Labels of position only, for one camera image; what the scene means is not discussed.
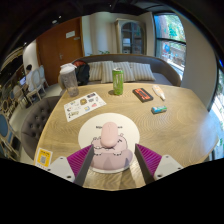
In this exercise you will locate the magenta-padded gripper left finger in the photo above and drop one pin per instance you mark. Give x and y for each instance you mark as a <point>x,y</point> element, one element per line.
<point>78,163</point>

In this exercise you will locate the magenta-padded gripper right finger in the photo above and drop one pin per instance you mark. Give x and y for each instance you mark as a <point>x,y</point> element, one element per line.
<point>151,161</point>

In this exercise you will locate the pink computer mouse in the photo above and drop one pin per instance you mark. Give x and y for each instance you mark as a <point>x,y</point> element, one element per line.
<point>109,133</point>

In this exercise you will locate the round white cartoon mouse pad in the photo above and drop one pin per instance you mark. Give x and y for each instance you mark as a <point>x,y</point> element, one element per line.
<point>128,128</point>

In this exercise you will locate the yellow code sticker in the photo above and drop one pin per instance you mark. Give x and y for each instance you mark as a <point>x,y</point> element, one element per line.
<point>43,158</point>

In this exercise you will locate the small teal pack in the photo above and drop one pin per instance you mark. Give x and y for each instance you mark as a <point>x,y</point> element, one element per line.
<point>159,109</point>

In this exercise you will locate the white sticker sheet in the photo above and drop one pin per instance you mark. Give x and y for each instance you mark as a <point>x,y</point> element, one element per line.
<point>83,107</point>

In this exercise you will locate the grey tufted chair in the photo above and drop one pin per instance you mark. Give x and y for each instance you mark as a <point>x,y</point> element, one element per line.
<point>36,120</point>

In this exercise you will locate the black and orange box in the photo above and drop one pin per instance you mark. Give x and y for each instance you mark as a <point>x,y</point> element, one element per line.
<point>142,95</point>

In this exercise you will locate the white plastic tube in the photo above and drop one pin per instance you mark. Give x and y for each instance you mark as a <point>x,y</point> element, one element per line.
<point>158,92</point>

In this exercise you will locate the clear shaker bottle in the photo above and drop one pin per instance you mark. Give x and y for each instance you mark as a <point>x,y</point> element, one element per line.
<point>70,81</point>

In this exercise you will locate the blue-backed white chair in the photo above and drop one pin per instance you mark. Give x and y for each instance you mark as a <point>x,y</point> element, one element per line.
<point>4,128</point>

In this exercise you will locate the green drink can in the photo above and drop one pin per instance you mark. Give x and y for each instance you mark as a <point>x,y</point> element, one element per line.
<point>117,82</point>

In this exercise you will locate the black backpack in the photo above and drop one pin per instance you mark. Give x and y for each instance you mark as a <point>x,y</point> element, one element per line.
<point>82,73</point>

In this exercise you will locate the striped cushion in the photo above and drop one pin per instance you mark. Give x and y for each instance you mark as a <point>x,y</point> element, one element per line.
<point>143,71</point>
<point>128,71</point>
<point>95,71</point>

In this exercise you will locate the brown curved sofa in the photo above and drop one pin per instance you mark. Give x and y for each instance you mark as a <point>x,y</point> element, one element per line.
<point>165,70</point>

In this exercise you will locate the person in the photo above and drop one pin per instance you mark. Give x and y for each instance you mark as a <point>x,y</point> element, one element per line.
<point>29,78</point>

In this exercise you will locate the wooden door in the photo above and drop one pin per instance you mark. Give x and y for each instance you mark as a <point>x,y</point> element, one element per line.
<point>56,46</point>

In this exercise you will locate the black-framed window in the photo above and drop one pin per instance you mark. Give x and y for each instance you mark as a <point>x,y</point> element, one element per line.
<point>170,43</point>

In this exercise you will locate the arched glass cabinet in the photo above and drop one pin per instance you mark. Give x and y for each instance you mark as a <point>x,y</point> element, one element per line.
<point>130,36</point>

